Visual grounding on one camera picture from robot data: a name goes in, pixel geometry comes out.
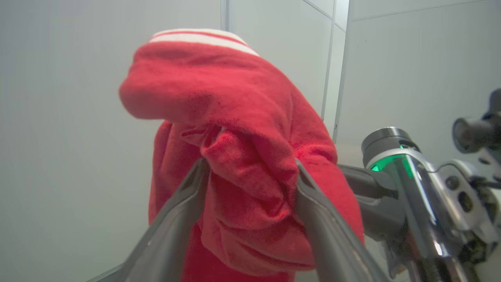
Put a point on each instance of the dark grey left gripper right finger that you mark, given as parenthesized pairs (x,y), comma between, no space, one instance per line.
(336,243)

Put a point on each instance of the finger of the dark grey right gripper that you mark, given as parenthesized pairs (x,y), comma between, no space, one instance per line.
(364,180)
(381,219)

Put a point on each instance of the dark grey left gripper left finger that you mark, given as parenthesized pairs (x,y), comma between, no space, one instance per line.
(164,243)

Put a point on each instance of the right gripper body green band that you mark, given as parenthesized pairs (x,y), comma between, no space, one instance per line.
(415,203)

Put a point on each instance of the red and white garment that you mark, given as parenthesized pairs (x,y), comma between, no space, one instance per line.
(235,98)

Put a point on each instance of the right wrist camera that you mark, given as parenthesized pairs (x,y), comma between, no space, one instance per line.
(475,133)

